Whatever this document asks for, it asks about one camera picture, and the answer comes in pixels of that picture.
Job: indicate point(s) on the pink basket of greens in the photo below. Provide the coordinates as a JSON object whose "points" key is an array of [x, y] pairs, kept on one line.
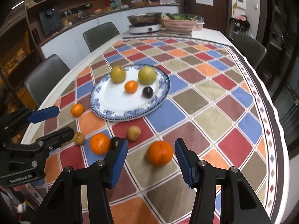
{"points": [[182, 23]]}

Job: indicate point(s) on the far left grey chair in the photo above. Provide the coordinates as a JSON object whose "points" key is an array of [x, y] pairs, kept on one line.
{"points": [[99, 35]]}

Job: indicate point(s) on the brown kiwi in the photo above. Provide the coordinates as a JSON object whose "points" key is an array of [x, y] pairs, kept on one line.
{"points": [[79, 139], [133, 133]]}

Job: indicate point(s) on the right grey chair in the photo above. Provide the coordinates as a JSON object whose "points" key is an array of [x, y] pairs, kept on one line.
{"points": [[250, 48]]}

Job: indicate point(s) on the white induction cooker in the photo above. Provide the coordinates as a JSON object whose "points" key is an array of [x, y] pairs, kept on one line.
{"points": [[141, 29]]}

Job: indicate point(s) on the near left grey chair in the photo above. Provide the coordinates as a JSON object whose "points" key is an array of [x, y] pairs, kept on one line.
{"points": [[45, 77]]}

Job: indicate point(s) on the grey chair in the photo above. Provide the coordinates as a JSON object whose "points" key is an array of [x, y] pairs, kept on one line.
{"points": [[99, 35], [250, 48], [45, 77]]}

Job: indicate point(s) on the steel pan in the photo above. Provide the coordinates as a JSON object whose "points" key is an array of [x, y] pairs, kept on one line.
{"points": [[146, 18]]}

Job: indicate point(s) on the black water dispenser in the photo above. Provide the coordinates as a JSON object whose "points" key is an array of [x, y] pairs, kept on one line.
{"points": [[50, 20]]}

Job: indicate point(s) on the dark plum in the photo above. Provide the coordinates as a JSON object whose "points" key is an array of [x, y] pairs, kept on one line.
{"points": [[147, 92]]}

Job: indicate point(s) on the black glass sliding door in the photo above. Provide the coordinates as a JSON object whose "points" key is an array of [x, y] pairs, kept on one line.
{"points": [[279, 69]]}

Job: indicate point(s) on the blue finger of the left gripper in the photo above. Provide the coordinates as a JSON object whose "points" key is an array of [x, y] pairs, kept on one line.
{"points": [[55, 139], [43, 114]]}

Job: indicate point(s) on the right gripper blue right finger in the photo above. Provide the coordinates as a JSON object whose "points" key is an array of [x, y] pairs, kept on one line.
{"points": [[187, 160]]}

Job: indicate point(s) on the white intercom panel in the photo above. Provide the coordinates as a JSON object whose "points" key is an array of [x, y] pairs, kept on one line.
{"points": [[241, 4]]}

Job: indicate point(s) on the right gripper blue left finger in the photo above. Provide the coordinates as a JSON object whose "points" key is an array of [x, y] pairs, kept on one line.
{"points": [[114, 161]]}

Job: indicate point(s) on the blue white porcelain plate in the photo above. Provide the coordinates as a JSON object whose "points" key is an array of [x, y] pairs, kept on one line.
{"points": [[129, 99]]}

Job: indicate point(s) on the small orange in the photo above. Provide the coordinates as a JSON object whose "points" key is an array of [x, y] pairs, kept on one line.
{"points": [[77, 110]]}

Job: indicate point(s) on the green apple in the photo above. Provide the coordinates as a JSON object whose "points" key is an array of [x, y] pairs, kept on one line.
{"points": [[118, 74], [147, 75]]}

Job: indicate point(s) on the colourful checkered tablecloth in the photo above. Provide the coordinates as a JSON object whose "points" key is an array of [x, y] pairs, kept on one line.
{"points": [[216, 103]]}

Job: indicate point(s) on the dark wooden door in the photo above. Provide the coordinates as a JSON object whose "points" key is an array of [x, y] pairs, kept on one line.
{"points": [[215, 17]]}

